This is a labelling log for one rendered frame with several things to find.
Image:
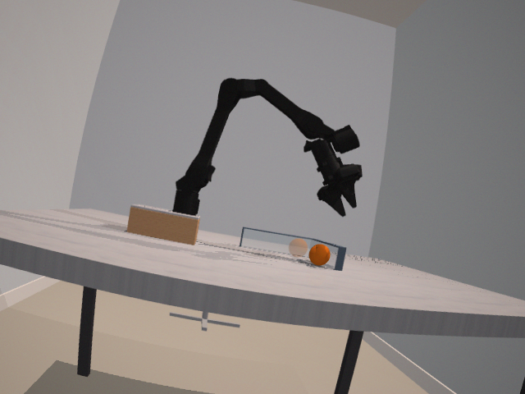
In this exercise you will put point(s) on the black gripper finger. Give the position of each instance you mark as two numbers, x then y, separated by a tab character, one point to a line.
336	203
346	188

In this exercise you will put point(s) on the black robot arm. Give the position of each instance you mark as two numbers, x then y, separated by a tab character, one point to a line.
231	91

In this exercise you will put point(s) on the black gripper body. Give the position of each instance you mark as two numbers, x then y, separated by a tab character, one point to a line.
333	173

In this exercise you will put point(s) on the low clear walls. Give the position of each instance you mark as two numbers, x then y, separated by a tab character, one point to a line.
278	243

